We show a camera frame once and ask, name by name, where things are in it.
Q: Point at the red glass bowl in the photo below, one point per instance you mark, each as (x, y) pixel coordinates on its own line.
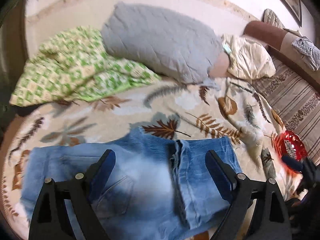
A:
(289, 143)

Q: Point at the patterned cushion on sofa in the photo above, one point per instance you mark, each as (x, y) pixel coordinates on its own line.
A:
(271, 18)

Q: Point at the grey quilted pillow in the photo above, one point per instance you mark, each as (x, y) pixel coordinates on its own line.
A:
(167, 42)

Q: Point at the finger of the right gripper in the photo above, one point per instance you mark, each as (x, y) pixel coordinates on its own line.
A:
(293, 164)

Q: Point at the grey cloth on sofa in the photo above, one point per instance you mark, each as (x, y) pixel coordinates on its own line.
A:
(309, 52)

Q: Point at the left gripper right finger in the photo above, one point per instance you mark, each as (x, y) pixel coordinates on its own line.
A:
(270, 219)

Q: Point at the green patterned quilt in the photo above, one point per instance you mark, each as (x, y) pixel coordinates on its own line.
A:
(73, 65)

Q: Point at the cream satin pillow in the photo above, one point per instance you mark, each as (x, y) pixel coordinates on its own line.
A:
(249, 60)

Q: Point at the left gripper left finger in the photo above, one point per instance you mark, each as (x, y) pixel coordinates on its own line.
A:
(50, 218)

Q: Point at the blue denim jeans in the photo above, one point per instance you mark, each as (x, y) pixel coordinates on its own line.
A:
(158, 189)

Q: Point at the brown striped sofa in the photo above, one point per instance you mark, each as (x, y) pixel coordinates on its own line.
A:
(293, 91)

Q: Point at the leaf print beige blanket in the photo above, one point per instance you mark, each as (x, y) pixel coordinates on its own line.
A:
(237, 110)

